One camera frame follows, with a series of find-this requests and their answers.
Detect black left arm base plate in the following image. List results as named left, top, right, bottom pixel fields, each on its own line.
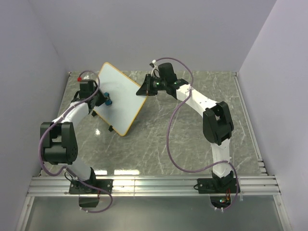
left=69, top=179, right=113, bottom=195

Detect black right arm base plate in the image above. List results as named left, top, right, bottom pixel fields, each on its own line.
left=193, top=178, right=237, bottom=194

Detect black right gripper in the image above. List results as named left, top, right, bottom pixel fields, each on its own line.
left=136, top=75, right=167, bottom=97

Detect blue whiteboard eraser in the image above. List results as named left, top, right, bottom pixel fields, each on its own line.
left=104, top=92, right=112, bottom=106

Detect aluminium right side rail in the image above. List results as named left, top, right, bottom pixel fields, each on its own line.
left=232, top=72, right=269, bottom=176

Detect aluminium rail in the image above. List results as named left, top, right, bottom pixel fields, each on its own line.
left=27, top=175, right=281, bottom=197
left=232, top=72, right=269, bottom=176

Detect aluminium front rail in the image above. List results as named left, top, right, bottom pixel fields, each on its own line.
left=27, top=175, right=281, bottom=197

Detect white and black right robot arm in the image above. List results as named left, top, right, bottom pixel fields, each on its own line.
left=136, top=62, right=235, bottom=193

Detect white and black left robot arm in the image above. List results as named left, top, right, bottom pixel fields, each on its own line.
left=38, top=79, right=109, bottom=193

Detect yellow framed whiteboard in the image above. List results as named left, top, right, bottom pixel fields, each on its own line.
left=94, top=63, right=147, bottom=136

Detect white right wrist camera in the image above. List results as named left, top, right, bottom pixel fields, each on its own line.
left=149, top=60, right=159, bottom=78

